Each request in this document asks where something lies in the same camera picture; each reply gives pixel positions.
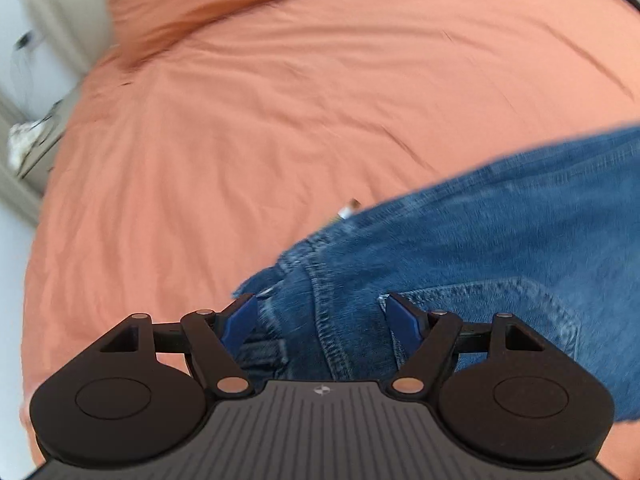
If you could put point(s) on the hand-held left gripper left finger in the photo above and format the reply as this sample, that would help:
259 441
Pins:
241 316

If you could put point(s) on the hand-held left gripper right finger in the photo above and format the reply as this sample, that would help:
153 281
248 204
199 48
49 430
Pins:
401 316

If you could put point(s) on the blue denim pants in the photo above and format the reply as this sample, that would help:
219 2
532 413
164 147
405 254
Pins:
450 260

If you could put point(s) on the orange bed sheet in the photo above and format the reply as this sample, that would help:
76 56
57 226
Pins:
280 125

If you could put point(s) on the beige nightstand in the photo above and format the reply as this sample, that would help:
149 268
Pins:
45 135

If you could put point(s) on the white crumpled cloth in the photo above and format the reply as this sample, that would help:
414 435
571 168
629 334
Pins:
21 141

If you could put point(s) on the orange pillow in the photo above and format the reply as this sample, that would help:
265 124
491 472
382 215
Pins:
200 5

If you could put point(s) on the beige padded headboard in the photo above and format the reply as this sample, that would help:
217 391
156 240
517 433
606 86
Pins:
70 15

